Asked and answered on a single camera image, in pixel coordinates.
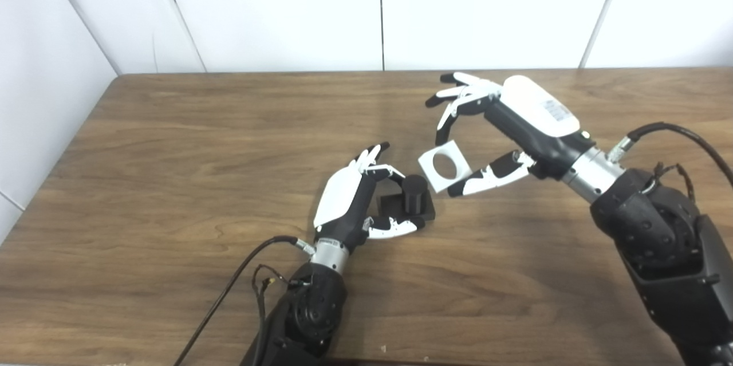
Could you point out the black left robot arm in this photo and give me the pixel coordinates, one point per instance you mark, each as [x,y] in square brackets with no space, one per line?
[309,309]

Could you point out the white and black left hand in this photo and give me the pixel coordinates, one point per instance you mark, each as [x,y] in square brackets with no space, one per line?
[343,200]

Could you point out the white and black right hand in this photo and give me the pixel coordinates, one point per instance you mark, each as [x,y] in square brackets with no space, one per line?
[532,119]

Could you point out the black peg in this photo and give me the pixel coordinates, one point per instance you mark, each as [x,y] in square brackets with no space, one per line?
[415,197]

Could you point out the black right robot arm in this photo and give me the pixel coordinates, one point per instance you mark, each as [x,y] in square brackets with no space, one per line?
[658,234]

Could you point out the white square piece with hole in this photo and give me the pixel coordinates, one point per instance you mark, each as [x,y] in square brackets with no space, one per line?
[434,178]

